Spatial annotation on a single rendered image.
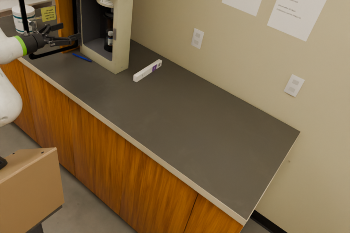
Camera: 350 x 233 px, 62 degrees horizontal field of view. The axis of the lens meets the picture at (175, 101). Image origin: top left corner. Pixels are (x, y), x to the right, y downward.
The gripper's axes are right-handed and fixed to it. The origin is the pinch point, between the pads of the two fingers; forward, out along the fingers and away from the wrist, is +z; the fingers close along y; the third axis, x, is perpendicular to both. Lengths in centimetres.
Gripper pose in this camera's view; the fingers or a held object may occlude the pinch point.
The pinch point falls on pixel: (69, 30)
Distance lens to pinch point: 162.2
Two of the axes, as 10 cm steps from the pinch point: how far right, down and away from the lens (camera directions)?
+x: -1.6, 7.7, 6.2
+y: -7.9, -4.8, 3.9
